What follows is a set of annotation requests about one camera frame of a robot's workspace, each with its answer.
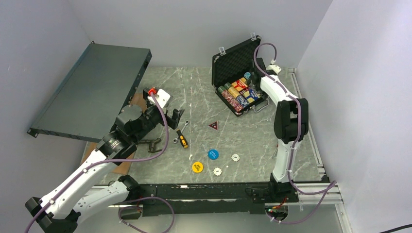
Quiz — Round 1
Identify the white poker chip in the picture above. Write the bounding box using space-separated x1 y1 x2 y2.
213 167 222 176
231 153 240 162

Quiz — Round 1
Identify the red black triangular button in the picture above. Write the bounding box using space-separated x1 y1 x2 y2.
209 121 219 131

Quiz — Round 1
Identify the blue round blind button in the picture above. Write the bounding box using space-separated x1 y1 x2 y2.
207 149 219 160

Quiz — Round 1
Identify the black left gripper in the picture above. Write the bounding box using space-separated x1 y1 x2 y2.
133 93 184 143

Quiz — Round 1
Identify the yellow black screwdriver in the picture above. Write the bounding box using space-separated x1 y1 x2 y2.
176 129 189 149

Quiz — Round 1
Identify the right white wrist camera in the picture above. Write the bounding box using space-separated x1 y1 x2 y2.
267 65 281 74

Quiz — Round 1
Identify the silver ratchet wrench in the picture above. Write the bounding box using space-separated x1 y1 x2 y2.
173 120 189 148

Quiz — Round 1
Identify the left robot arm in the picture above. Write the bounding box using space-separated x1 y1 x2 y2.
24 104 184 233

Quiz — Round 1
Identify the yellow round blind button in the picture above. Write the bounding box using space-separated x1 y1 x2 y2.
191 162 204 173

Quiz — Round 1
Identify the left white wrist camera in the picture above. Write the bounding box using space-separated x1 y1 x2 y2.
147 88 172 108

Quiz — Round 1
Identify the black clamp tool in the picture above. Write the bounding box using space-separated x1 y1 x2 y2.
138 138 162 153

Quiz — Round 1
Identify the black poker set case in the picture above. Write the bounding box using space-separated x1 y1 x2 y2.
211 33 267 117

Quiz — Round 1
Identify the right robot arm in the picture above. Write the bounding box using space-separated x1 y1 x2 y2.
253 58 309 201

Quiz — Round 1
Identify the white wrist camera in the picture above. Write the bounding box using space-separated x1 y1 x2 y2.
147 88 172 108
267 65 281 74

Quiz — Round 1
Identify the brown wooden board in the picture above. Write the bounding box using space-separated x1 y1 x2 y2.
80 93 147 176

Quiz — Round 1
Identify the dark rack server chassis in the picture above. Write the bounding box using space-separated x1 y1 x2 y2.
27 43 152 142

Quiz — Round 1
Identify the blue playing card deck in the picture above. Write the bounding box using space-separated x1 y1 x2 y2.
240 88 260 103

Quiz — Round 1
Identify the red playing card deck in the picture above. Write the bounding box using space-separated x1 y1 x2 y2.
231 77 248 92

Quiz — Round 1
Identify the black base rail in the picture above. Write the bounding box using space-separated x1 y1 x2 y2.
93 175 330 216

